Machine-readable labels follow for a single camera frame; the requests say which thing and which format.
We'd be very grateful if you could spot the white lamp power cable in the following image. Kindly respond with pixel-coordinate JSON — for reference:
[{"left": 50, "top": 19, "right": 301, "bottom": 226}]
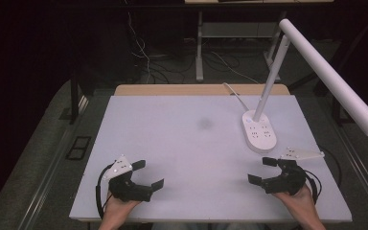
[{"left": 222, "top": 81, "right": 251, "bottom": 112}]

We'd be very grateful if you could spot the white desk lamp with sockets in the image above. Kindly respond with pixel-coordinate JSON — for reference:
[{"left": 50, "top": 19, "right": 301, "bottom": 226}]
[{"left": 241, "top": 18, "right": 368, "bottom": 154}]

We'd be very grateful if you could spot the white table cover board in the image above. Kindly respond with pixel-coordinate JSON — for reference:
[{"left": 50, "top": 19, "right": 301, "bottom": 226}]
[{"left": 69, "top": 94, "right": 353, "bottom": 223}]

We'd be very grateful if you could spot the white floor cable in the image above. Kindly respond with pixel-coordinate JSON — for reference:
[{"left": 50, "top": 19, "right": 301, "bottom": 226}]
[{"left": 210, "top": 51, "right": 261, "bottom": 85}]

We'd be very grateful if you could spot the grey metal table frame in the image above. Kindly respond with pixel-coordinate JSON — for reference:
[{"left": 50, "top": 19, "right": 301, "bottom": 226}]
[{"left": 195, "top": 11, "right": 285, "bottom": 83}]

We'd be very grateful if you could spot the person's right hand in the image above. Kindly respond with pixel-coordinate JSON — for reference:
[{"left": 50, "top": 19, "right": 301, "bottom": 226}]
[{"left": 272, "top": 184, "right": 318, "bottom": 222}]

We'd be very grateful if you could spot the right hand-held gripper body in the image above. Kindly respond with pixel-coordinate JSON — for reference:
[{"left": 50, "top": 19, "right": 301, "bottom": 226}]
[{"left": 262, "top": 147, "right": 326, "bottom": 196}]

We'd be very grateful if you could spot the thin white hanging cable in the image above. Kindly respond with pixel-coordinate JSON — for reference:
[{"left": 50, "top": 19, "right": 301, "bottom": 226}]
[{"left": 126, "top": 11, "right": 151, "bottom": 84}]

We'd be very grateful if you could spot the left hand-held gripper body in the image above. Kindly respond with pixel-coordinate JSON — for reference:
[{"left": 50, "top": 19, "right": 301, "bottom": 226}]
[{"left": 102, "top": 154, "right": 153, "bottom": 203}]

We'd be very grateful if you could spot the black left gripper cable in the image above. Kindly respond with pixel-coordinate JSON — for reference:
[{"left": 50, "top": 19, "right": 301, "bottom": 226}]
[{"left": 95, "top": 164, "right": 115, "bottom": 220}]

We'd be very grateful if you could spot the black rectangular floor frame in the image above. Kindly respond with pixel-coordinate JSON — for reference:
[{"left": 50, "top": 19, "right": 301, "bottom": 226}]
[{"left": 65, "top": 135, "right": 92, "bottom": 161}]

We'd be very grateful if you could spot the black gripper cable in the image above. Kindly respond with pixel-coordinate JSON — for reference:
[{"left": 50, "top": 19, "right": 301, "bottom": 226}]
[
  {"left": 95, "top": 164, "right": 115, "bottom": 220},
  {"left": 304, "top": 146, "right": 343, "bottom": 205}
]

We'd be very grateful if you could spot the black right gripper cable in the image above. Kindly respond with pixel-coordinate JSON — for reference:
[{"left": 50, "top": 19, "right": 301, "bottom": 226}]
[{"left": 304, "top": 146, "right": 343, "bottom": 205}]

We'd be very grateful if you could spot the dark metal stand post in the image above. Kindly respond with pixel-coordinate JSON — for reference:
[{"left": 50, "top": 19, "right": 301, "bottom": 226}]
[{"left": 69, "top": 71, "right": 81, "bottom": 125}]

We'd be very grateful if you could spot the person's left hand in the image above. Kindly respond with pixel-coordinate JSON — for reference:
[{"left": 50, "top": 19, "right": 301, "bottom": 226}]
[{"left": 103, "top": 191, "right": 142, "bottom": 222}]

